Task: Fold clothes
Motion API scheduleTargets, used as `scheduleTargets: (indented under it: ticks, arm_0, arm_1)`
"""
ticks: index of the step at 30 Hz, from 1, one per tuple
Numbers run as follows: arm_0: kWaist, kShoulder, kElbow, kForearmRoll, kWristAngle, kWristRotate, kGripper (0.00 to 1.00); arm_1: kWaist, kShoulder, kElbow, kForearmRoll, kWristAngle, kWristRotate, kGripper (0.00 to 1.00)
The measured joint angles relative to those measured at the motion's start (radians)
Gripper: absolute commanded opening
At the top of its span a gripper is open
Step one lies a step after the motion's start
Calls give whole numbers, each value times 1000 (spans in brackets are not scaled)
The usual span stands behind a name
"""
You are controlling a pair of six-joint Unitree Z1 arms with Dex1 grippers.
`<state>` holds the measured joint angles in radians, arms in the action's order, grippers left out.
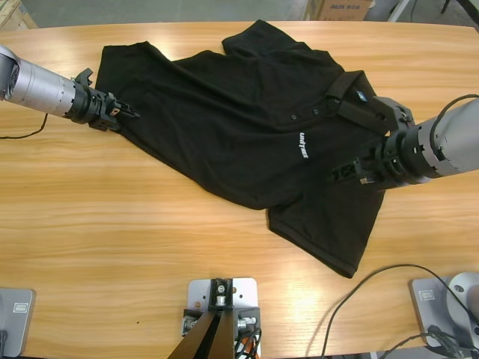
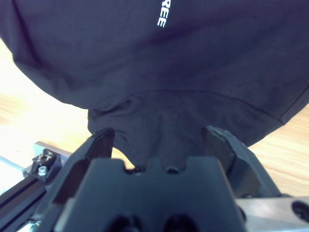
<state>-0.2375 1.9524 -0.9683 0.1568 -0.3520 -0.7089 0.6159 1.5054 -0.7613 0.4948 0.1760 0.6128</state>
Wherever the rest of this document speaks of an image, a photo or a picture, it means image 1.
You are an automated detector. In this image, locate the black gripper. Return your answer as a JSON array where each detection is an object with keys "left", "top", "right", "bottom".
[
  {"left": 67, "top": 79, "right": 142, "bottom": 132},
  {"left": 327, "top": 125, "right": 427, "bottom": 190}
]

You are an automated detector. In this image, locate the black Unitree polo shirt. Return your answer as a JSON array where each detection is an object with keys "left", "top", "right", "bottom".
[{"left": 91, "top": 20, "right": 387, "bottom": 280}]

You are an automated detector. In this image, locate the grey arm base disc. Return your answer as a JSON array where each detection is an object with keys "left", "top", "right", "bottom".
[{"left": 447, "top": 271, "right": 479, "bottom": 326}]

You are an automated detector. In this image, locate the wooden crate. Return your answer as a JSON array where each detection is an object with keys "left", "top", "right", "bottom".
[{"left": 0, "top": 0, "right": 39, "bottom": 31}]

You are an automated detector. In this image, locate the white box with AUX print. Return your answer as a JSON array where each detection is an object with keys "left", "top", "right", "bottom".
[{"left": 320, "top": 0, "right": 375, "bottom": 22}]

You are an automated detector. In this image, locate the grey metal stand leg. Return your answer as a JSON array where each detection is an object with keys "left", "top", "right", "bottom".
[{"left": 386, "top": 0, "right": 412, "bottom": 23}]

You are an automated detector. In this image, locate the white metal mounting plate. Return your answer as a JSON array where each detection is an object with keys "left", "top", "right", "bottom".
[{"left": 186, "top": 277, "right": 261, "bottom": 359}]

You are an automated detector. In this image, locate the black diagonal bar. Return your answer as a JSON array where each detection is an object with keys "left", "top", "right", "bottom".
[{"left": 454, "top": 0, "right": 479, "bottom": 22}]

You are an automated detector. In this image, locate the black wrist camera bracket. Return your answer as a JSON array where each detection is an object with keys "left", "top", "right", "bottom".
[
  {"left": 372, "top": 96, "right": 415, "bottom": 134},
  {"left": 76, "top": 67, "right": 94, "bottom": 88}
]

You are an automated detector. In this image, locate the long black arched cable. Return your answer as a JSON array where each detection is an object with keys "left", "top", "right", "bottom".
[{"left": 320, "top": 263, "right": 479, "bottom": 358}]

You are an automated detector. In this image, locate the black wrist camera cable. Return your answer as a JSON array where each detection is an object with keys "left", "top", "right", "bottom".
[
  {"left": 0, "top": 111, "right": 49, "bottom": 141},
  {"left": 429, "top": 95, "right": 479, "bottom": 153}
]

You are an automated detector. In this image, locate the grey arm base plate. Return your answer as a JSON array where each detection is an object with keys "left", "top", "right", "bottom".
[
  {"left": 408, "top": 275, "right": 479, "bottom": 349},
  {"left": 0, "top": 286, "right": 37, "bottom": 358}
]

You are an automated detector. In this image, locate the black corner bracket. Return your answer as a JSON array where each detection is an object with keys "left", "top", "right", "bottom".
[
  {"left": 234, "top": 307, "right": 262, "bottom": 334},
  {"left": 182, "top": 308, "right": 205, "bottom": 336},
  {"left": 209, "top": 277, "right": 235, "bottom": 311}
]

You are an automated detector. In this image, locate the black cable bundle under post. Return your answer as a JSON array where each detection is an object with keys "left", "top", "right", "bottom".
[{"left": 232, "top": 325, "right": 263, "bottom": 359}]

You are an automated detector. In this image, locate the black cable bundle at base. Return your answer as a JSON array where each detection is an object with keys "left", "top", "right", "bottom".
[{"left": 379, "top": 324, "right": 475, "bottom": 359}]

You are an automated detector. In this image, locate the dark aluminium camera post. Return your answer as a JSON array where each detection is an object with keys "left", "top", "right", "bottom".
[{"left": 166, "top": 308, "right": 237, "bottom": 359}]

